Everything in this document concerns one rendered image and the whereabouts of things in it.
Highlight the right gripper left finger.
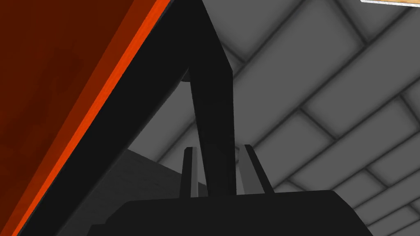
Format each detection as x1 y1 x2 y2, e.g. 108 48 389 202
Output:
179 146 199 199

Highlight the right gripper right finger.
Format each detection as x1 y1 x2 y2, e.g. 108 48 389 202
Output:
236 144 275 196

